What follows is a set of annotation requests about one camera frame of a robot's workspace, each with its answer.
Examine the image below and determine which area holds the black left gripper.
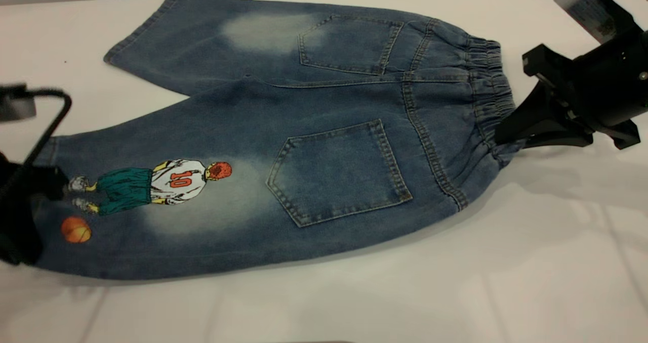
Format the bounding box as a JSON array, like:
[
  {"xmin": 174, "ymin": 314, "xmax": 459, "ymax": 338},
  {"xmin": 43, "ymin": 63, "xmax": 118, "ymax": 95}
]
[{"xmin": 0, "ymin": 153, "xmax": 70, "ymax": 266}]

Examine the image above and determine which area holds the blue denim jeans basketball print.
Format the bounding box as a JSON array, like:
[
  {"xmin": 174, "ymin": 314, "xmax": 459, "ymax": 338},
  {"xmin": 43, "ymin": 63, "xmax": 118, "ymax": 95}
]
[{"xmin": 31, "ymin": 0, "xmax": 524, "ymax": 281}]

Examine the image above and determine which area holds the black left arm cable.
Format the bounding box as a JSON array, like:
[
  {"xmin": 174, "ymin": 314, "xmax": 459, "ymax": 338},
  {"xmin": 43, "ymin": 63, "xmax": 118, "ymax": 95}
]
[{"xmin": 0, "ymin": 87, "xmax": 73, "ymax": 202}]

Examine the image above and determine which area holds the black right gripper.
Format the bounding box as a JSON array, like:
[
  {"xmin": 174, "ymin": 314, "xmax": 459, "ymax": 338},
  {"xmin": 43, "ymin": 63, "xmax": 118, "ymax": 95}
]
[{"xmin": 495, "ymin": 27, "xmax": 648, "ymax": 150}]

